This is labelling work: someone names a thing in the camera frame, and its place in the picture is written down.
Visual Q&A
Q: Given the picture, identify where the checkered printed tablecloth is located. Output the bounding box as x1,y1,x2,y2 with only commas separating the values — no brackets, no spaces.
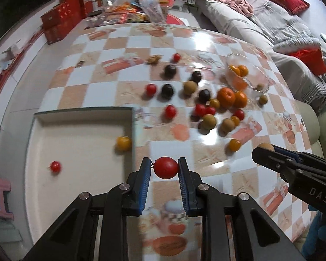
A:
24,22,322,261

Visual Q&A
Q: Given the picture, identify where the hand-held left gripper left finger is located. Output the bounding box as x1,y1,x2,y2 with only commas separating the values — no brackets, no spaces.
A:
22,157,153,261

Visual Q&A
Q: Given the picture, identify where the red cabinet runner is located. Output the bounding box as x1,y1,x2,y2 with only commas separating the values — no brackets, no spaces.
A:
0,27,45,112

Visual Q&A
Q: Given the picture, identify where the clear glass bowl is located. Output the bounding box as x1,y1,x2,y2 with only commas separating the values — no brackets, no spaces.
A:
224,53,271,95

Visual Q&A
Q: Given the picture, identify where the grey quilted blanket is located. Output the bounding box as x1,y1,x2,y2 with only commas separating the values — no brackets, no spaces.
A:
250,0,326,68

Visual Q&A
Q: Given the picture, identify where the large orange mandarin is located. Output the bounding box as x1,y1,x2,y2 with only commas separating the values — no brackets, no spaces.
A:
234,91,248,109
217,87,236,109

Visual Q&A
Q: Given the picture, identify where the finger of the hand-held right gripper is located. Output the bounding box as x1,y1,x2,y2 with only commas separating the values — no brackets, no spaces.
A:
273,145,326,173
251,147,302,181

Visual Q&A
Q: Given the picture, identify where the light grey sofa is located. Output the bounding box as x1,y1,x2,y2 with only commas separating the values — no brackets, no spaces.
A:
196,0,326,109

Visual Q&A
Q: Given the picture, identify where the pink blanket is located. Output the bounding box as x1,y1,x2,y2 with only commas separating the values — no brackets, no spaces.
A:
220,0,254,17

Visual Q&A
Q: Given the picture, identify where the small cardboard box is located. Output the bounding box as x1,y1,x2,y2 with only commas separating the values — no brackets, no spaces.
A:
1,43,23,60

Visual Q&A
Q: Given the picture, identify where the white low cabinet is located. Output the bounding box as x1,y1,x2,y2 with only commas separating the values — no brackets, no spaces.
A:
0,11,52,131

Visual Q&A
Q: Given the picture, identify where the red cushion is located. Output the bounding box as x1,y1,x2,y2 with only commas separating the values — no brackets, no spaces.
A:
261,0,310,15

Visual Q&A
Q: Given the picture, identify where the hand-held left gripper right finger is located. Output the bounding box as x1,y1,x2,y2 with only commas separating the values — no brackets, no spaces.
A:
178,157,306,261

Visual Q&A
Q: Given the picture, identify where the clear plastic bag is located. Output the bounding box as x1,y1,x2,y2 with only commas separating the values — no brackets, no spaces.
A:
138,0,170,23

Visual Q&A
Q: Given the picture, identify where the white shallow tray box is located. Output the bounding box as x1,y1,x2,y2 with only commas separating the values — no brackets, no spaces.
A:
24,106,138,246

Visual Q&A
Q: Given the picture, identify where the stack of red gift boxes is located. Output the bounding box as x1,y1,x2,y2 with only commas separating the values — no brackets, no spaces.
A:
41,0,104,45

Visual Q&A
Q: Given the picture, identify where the pile of snack packets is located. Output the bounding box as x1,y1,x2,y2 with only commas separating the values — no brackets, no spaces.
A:
85,0,177,28

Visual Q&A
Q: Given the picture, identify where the red round stool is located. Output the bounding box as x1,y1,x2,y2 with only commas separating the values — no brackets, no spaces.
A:
166,13,192,26

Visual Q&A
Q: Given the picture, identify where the blue cloth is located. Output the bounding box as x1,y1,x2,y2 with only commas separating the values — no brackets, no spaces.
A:
301,204,326,256

